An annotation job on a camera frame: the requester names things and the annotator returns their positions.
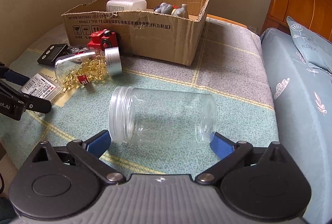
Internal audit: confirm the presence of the correction tape dispenser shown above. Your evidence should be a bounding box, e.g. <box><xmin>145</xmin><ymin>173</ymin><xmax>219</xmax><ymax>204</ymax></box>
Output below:
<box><xmin>67</xmin><ymin>45</ymin><xmax>89</xmax><ymax>54</ymax></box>

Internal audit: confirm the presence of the black digital timer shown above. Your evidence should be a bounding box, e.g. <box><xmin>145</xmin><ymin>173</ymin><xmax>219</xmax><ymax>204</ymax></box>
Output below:
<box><xmin>37</xmin><ymin>43</ymin><xmax>68</xmax><ymax>66</ymax></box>

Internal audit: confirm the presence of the wooden bed headboard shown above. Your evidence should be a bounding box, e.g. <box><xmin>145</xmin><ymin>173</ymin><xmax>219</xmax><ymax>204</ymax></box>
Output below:
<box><xmin>261</xmin><ymin>0</ymin><xmax>332</xmax><ymax>41</ymax></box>

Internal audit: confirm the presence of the grey rhino toy figure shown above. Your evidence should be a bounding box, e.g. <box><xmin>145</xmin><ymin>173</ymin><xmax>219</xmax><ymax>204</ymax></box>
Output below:
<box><xmin>155</xmin><ymin>2</ymin><xmax>189</xmax><ymax>18</ymax></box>

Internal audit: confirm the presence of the capsule jar silver lid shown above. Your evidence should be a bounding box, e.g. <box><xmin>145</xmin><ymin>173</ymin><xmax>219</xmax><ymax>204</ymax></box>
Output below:
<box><xmin>54</xmin><ymin>47</ymin><xmax>122</xmax><ymax>90</ymax></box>

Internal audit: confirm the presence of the white wall socket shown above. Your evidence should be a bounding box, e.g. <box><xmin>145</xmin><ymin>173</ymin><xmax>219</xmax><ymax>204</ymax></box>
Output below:
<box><xmin>248</xmin><ymin>25</ymin><xmax>259</xmax><ymax>34</ymax></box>

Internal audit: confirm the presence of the white plastic bottle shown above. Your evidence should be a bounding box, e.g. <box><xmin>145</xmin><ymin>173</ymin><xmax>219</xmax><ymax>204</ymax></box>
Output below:
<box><xmin>106</xmin><ymin>0</ymin><xmax>147</xmax><ymax>12</ymax></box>

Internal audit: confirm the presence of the blue floral pillow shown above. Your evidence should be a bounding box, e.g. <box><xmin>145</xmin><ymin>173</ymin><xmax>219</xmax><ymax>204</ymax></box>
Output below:
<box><xmin>286</xmin><ymin>16</ymin><xmax>332</xmax><ymax>75</ymax></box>

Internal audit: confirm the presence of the wooden bench edge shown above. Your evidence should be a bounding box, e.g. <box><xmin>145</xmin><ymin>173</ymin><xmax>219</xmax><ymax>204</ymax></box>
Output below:
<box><xmin>207</xmin><ymin>14</ymin><xmax>248</xmax><ymax>29</ymax></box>

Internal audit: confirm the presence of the cardboard box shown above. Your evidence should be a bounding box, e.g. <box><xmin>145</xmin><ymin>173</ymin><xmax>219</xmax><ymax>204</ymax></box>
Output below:
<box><xmin>62</xmin><ymin>0</ymin><xmax>210</xmax><ymax>66</ymax></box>

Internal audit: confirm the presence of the red toy train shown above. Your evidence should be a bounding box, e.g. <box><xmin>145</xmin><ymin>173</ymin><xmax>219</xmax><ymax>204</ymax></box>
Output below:
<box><xmin>87</xmin><ymin>29</ymin><xmax>120</xmax><ymax>51</ymax></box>

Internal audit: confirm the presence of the clear plastic jar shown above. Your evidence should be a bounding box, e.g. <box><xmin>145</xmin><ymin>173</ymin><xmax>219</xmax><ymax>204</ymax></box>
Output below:
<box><xmin>108</xmin><ymin>87</ymin><xmax>217</xmax><ymax>148</ymax></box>

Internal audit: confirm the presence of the blue floral bed sheet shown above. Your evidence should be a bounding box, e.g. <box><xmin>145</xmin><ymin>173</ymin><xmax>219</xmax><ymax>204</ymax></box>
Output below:
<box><xmin>261</xmin><ymin>28</ymin><xmax>331</xmax><ymax>223</ymax></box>

